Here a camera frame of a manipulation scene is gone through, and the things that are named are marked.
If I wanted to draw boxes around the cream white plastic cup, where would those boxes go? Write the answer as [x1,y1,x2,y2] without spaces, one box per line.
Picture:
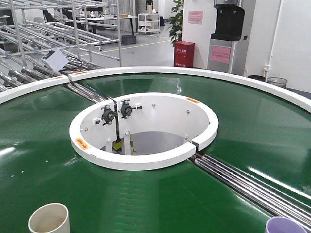
[28,203,70,233]

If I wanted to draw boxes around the purple plastic cup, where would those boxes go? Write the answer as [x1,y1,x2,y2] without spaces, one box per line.
[265,216,307,233]

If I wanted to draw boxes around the green circular conveyor belt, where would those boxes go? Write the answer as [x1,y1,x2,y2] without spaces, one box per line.
[0,74,311,233]

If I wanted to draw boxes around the mesh waste bin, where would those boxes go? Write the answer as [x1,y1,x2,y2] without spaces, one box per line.
[267,77,288,88]

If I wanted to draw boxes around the steel conveyor rollers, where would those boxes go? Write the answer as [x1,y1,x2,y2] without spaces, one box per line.
[190,153,311,232]

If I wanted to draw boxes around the red fire extinguisher box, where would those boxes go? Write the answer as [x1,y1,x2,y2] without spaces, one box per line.
[174,41,195,68]

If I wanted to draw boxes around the green potted plant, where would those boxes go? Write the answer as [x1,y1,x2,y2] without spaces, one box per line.
[168,0,184,44]

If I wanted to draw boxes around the white utility cart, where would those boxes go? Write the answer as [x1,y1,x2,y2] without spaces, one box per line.
[138,13,160,34]

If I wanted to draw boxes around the black water dispenser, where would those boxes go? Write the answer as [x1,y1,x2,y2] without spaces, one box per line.
[208,0,245,73]

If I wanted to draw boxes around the metal roller rack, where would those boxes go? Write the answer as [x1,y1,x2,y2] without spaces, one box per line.
[0,0,121,92]

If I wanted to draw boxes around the white inner conveyor ring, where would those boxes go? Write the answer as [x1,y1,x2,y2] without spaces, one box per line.
[69,92,219,171]

